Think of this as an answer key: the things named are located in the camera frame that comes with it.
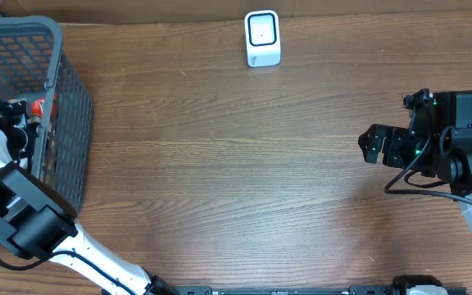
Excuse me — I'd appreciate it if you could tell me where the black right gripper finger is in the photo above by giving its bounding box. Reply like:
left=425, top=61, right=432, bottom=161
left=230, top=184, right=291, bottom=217
left=365, top=141, right=384, bottom=164
left=358, top=124, right=393, bottom=148

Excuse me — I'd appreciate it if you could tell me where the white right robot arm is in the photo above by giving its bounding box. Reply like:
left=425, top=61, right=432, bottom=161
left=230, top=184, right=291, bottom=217
left=358, top=88, right=472, bottom=234

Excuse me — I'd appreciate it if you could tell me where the grey plastic mesh basket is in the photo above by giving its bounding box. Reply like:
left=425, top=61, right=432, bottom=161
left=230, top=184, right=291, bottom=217
left=0, top=16, right=94, bottom=211

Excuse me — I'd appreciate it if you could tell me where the orange long snack packet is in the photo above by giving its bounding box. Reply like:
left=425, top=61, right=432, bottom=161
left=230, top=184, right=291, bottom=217
left=29, top=93, right=46, bottom=124

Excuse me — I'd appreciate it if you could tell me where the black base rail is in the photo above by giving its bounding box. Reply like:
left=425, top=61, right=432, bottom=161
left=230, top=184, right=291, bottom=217
left=101, top=274, right=469, bottom=295

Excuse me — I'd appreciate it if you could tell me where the white barcode scanner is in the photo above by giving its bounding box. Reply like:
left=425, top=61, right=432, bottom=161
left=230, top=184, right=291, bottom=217
left=244, top=10, right=281, bottom=68

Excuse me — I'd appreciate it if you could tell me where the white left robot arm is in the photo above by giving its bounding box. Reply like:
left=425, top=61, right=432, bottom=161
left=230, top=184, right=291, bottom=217
left=0, top=100, right=176, bottom=294

